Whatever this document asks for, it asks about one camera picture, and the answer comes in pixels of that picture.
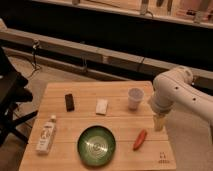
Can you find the white plastic cup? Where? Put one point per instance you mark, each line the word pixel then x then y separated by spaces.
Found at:
pixel 135 97

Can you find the pale wooden pusher tool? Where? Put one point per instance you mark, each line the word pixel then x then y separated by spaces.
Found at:
pixel 159 122

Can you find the black chair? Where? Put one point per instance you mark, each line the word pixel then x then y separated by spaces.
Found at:
pixel 12 90

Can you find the orange carrot toy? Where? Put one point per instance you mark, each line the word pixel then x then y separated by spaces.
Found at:
pixel 140 139

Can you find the black rectangular block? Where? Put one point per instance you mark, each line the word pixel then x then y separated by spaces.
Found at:
pixel 69 102

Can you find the white plastic bottle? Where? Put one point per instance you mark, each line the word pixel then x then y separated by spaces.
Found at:
pixel 46 137

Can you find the white rectangular block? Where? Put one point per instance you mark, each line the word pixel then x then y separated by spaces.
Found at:
pixel 101 106

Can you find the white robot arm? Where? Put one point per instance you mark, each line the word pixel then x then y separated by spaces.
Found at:
pixel 174 86

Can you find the green ceramic bowl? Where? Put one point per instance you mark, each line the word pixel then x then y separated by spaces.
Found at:
pixel 96 146

